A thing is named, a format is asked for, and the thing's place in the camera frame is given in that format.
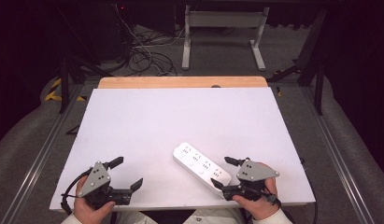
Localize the aluminium floor rail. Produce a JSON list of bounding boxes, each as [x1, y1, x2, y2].
[[300, 87, 376, 224], [1, 83, 88, 224]]

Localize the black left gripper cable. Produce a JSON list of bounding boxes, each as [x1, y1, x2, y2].
[[60, 167, 92, 216]]

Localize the yellow black hazard tape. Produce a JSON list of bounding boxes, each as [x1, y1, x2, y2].
[[44, 77, 88, 103]]

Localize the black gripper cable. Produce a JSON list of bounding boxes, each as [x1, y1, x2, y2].
[[261, 189, 282, 209], [60, 167, 92, 216]]

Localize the white power strip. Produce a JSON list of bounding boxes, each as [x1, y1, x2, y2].
[[172, 142, 233, 198]]

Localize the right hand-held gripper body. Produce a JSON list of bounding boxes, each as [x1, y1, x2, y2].
[[221, 158, 281, 203]]

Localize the white board sheet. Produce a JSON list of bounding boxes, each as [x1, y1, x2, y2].
[[49, 87, 317, 212]]

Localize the bundle of floor cables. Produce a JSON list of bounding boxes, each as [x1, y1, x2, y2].
[[113, 3, 193, 77]]

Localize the white metal desk frame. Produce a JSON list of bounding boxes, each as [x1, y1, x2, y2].
[[180, 4, 271, 72]]

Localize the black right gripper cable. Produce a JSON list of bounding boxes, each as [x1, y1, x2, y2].
[[261, 189, 282, 209]]

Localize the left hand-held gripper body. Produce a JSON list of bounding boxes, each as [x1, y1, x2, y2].
[[77, 161, 133, 210]]

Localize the black metal stand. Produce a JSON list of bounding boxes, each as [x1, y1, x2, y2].
[[267, 8, 329, 116], [53, 52, 116, 115]]

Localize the wooden table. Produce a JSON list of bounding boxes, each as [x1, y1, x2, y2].
[[97, 76, 269, 90]]

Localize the person's left hand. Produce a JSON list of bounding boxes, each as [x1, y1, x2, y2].
[[73, 175, 117, 224]]

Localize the person's right hand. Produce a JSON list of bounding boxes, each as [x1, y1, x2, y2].
[[232, 161, 280, 221]]

